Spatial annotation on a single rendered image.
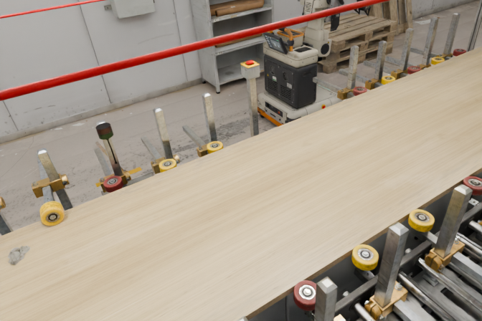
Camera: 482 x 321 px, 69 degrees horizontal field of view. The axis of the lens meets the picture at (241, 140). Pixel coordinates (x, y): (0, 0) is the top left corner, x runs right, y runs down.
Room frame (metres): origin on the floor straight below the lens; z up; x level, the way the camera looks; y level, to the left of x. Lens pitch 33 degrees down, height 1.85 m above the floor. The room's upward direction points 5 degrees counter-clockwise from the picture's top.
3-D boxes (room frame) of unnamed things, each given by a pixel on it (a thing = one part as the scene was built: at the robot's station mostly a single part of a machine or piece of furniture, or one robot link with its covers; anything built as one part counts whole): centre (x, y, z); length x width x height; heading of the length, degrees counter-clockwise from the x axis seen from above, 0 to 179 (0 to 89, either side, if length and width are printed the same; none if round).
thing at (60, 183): (1.20, 0.83, 0.95); 0.14 x 0.06 x 0.05; 118
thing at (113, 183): (1.23, 0.59, 0.85); 0.08 x 0.08 x 0.11
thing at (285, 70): (3.15, -0.55, 0.59); 0.55 x 0.34 x 0.83; 28
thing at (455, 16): (2.50, -1.62, 0.91); 0.04 x 0.04 x 0.48; 28
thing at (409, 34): (2.26, -1.18, 0.90); 0.04 x 0.04 x 0.48; 28
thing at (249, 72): (1.68, -0.08, 1.18); 0.07 x 0.07 x 0.08; 28
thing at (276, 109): (3.03, -0.35, 0.23); 0.41 x 0.02 x 0.08; 28
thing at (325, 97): (3.20, -0.63, 0.16); 0.67 x 0.64 x 0.25; 118
